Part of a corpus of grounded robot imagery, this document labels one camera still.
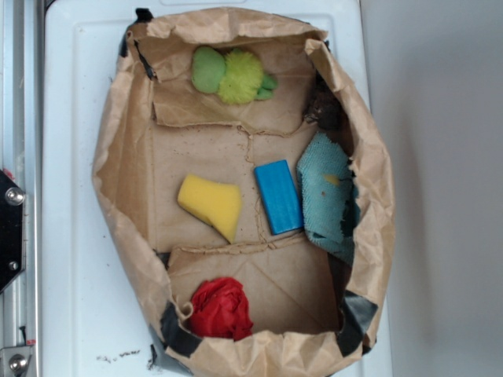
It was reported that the green plush animal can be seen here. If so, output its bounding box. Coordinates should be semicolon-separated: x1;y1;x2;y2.
191;46;278;104

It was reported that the yellow sponge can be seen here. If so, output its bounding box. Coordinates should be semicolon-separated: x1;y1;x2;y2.
177;174;242;243

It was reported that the blue wooden block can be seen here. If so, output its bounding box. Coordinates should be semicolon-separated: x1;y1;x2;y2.
254;159;303;235

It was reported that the teal cloth rag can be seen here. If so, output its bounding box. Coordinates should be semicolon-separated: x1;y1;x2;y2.
296;133;360;265

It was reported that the dark brown furry object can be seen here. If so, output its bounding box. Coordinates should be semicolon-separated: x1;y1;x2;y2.
303;74;342;130

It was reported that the red crumpled cloth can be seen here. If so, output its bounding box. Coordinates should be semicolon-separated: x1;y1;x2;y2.
189;277;253;341

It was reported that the brown paper bag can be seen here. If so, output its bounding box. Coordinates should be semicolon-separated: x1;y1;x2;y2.
93;7;395;376

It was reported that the white plastic tray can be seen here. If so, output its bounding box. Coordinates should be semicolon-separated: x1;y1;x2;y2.
41;0;394;377

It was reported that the black metal bracket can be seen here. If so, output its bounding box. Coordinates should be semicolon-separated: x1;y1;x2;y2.
0;170;26;294

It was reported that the aluminium frame rail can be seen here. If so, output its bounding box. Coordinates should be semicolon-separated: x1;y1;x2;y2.
1;1;45;376

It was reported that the silver corner bracket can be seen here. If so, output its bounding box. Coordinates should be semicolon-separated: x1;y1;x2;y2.
0;346;36;377

